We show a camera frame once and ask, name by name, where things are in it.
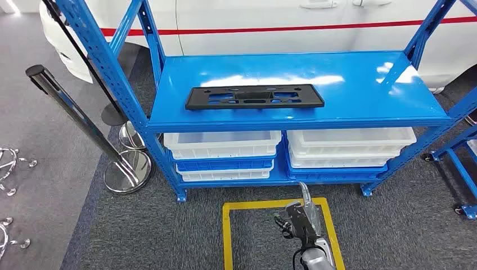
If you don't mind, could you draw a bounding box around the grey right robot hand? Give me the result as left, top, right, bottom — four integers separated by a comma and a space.
273, 182, 322, 244

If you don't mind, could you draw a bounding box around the black plastic plate bracket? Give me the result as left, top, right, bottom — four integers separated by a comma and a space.
185, 84, 325, 111

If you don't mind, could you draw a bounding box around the blue metal shelf rack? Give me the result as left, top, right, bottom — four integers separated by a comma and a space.
48, 0, 477, 203

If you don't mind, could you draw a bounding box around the blue wheeled shelf rack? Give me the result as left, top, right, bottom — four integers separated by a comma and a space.
422, 115, 477, 221

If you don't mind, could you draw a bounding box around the blue plastic bin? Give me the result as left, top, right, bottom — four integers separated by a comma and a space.
169, 151, 277, 172
285, 156, 388, 182

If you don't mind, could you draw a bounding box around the white car red stripe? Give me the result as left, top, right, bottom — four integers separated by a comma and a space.
39, 0, 477, 94

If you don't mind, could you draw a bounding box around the chrome chair base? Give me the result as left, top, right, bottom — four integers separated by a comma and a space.
0, 217, 32, 262
0, 147, 38, 197

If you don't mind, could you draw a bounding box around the chrome stanchion post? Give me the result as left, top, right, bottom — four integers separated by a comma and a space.
119, 121, 147, 151
25, 65, 152, 195

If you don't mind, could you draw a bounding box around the black stanchion post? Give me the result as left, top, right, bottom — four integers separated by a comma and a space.
42, 0, 128, 127

